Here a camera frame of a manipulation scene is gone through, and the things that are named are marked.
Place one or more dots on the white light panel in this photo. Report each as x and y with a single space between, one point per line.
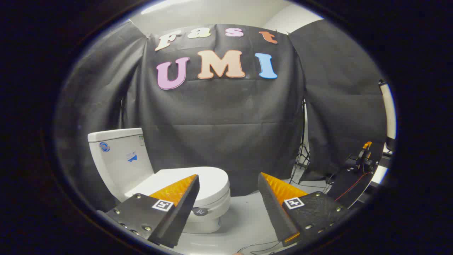
389 113

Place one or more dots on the black side desk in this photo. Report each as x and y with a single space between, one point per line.
342 184

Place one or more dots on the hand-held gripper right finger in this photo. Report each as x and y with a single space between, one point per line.
272 205

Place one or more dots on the orange and black gripper device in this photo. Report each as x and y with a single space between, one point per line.
364 157

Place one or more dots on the black light stand tripod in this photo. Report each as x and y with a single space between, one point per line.
303 141

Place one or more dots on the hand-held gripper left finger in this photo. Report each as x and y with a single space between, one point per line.
184 207

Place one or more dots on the white toilet seat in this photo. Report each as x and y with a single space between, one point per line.
222 211

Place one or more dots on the black backdrop cloth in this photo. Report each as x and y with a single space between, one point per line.
230 124

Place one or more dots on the white toilet lid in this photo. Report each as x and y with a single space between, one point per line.
212 180

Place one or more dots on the white ceramic toilet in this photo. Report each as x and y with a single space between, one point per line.
116 159

